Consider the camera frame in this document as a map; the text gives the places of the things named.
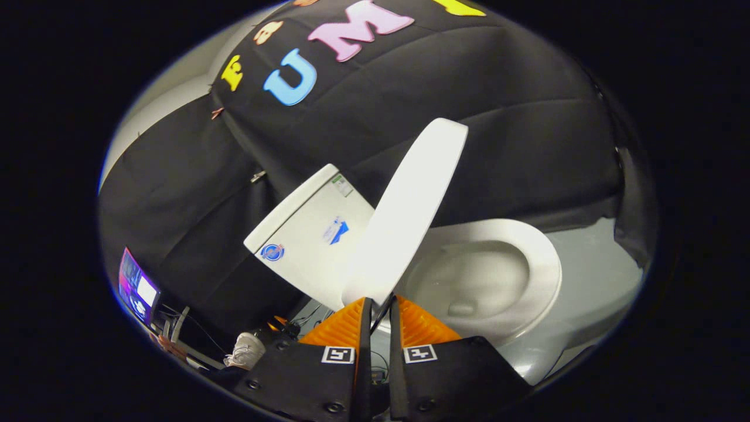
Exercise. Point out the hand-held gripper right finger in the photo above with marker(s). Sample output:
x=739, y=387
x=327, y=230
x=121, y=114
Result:
x=451, y=381

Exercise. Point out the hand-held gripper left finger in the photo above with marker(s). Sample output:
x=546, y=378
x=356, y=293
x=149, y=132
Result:
x=310, y=381

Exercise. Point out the white toilet lid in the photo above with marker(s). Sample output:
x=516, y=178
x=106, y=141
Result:
x=410, y=205

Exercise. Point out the white toilet seat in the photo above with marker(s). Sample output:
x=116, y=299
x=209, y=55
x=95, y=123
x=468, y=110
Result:
x=542, y=269

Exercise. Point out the white ceramic toilet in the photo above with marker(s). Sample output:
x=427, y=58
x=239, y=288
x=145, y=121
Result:
x=304, y=234

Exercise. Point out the crumpled white cloth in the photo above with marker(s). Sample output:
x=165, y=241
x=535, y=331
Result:
x=246, y=350

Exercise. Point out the lit display screen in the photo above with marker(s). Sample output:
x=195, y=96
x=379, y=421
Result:
x=137, y=287

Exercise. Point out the small metal clip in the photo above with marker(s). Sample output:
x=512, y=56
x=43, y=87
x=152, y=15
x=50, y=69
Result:
x=217, y=112
x=258, y=176

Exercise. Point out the black backdrop cloth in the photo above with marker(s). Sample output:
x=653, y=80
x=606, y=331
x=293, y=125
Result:
x=498, y=88

